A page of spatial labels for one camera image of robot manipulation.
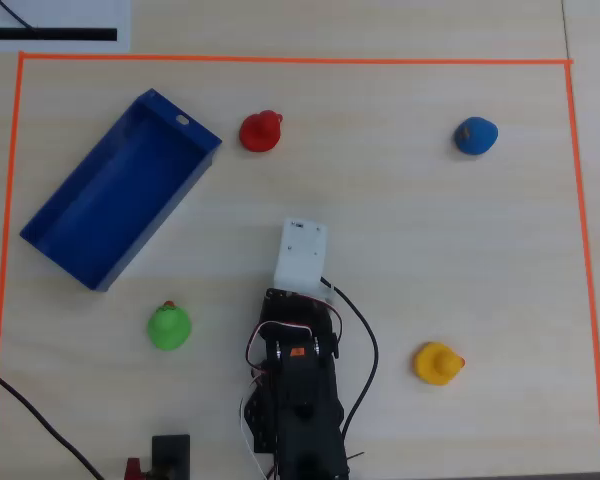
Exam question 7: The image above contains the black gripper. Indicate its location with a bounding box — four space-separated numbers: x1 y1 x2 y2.
258 287 343 359

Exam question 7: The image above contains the red rubber duck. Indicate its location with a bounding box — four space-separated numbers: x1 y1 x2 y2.
238 109 284 153

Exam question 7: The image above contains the green rubber duck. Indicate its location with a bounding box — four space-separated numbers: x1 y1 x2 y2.
146 300 193 352

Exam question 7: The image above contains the yellow rubber duck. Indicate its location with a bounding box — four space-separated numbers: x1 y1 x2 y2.
412 341 467 386

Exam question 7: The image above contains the blue plastic box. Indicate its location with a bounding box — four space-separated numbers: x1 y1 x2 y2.
19 88 224 293

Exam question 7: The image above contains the blue rubber duck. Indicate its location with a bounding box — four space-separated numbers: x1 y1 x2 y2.
453 116 500 156

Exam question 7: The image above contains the black clamp stand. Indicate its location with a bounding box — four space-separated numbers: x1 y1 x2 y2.
150 433 192 480

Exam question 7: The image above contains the long orange tape strip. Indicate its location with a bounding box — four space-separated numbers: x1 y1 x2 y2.
18 51 575 67

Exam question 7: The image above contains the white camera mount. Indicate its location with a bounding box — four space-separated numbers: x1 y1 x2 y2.
272 217 337 305

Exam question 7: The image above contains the black camera cable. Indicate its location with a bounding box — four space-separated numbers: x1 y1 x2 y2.
320 276 380 437

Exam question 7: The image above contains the long black cable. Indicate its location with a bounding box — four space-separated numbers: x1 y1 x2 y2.
0 360 105 480

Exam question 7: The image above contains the thin black cable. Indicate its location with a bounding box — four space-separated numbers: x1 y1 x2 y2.
0 0 40 35

